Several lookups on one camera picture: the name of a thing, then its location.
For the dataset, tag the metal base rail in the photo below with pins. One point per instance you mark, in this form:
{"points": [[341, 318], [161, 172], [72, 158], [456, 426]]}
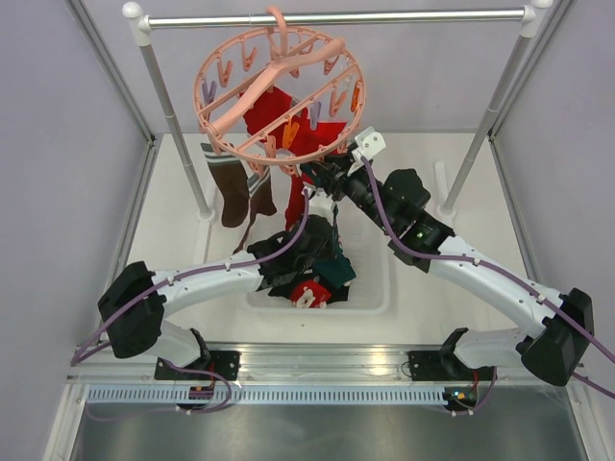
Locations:
{"points": [[321, 364]]}

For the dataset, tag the red santa sock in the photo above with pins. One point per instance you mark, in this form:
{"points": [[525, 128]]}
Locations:
{"points": [[296, 202], [310, 295]]}

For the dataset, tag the pink round clip hanger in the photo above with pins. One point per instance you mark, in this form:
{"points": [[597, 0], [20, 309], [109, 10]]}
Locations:
{"points": [[311, 66]]}

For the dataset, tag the black sock white stripes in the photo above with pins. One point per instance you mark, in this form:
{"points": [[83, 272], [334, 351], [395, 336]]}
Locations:
{"points": [[339, 294]]}

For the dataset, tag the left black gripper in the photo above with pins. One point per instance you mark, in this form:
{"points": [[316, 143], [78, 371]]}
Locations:
{"points": [[326, 254]]}

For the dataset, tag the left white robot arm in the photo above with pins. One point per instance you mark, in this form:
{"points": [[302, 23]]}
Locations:
{"points": [[138, 301]]}

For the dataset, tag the metal drying rack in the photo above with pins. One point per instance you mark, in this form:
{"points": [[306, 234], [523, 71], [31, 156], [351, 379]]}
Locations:
{"points": [[530, 16]]}

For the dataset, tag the red sock white letters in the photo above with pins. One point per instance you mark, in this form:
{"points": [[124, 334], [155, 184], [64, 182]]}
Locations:
{"points": [[296, 136]]}

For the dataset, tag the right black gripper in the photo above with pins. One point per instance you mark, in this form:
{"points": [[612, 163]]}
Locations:
{"points": [[333, 177]]}

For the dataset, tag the white slotted cable duct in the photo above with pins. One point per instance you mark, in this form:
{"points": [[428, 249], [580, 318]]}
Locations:
{"points": [[261, 394]]}

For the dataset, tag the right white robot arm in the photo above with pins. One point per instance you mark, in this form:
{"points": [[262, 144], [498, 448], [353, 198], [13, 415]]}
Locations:
{"points": [[552, 329]]}

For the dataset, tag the white perforated basket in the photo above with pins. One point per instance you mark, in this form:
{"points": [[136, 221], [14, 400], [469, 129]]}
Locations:
{"points": [[368, 293]]}

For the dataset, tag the brown striped sock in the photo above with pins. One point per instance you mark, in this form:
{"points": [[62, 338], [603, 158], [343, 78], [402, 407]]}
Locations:
{"points": [[230, 178], [260, 203]]}

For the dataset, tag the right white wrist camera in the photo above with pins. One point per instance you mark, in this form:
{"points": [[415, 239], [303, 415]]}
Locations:
{"points": [[369, 143]]}

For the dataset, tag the teal green sock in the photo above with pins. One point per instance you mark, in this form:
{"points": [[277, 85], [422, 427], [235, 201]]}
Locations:
{"points": [[337, 271]]}

